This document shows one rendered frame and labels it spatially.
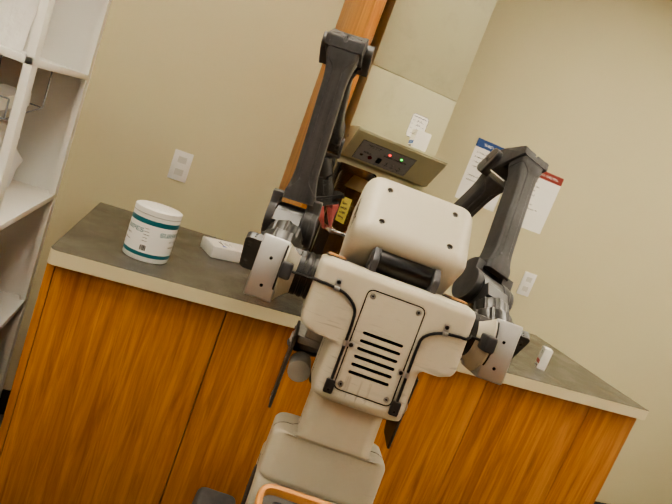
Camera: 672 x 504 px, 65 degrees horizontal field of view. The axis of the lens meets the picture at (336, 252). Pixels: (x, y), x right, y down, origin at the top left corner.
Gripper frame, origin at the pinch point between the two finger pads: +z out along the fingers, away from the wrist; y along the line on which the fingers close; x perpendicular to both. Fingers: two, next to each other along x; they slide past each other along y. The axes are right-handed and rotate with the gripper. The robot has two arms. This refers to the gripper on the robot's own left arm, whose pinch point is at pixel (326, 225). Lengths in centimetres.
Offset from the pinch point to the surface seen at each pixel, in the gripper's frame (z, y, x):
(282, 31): -59, -7, -67
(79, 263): 0, 66, 3
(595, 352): 103, -156, -51
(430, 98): -32, -44, -20
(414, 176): -8.0, -36.0, -15.6
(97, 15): -66, 57, -71
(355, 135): -23.4, -14.8, -12.8
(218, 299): 14.9, 33.6, 6.1
